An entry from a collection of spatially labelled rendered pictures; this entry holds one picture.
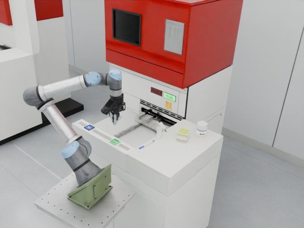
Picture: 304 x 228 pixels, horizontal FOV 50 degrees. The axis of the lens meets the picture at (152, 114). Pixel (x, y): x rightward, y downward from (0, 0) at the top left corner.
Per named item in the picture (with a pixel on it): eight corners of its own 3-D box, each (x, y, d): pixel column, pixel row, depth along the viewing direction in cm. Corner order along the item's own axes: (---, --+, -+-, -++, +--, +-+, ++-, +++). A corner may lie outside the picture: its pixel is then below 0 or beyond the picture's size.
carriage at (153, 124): (141, 117, 271) (141, 114, 269) (176, 133, 251) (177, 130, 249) (135, 120, 265) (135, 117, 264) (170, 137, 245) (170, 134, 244)
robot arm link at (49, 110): (75, 167, 196) (20, 94, 194) (82, 161, 211) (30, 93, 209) (91, 155, 195) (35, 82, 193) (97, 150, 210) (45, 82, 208)
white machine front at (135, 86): (112, 100, 302) (111, 59, 283) (184, 133, 257) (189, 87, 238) (110, 102, 300) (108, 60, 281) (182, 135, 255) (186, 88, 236)
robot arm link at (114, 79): (109, 68, 198) (122, 69, 198) (109, 85, 204) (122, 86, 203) (106, 73, 191) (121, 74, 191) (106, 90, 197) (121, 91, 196)
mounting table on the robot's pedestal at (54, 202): (94, 254, 173) (92, 237, 166) (35, 219, 192) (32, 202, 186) (140, 203, 207) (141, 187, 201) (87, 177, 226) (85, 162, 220)
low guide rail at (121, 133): (147, 120, 273) (147, 117, 271) (149, 121, 272) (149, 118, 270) (102, 144, 239) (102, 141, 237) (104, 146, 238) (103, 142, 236)
